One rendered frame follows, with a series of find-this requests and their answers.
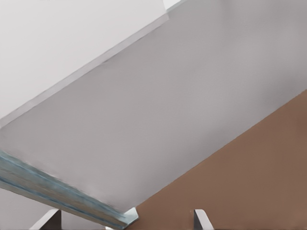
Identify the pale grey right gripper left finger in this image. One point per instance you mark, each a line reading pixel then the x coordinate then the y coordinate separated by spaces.
pixel 49 221

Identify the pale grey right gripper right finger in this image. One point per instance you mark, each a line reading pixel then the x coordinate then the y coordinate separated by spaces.
pixel 201 220

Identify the silver frame post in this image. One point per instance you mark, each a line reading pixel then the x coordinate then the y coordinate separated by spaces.
pixel 60 195

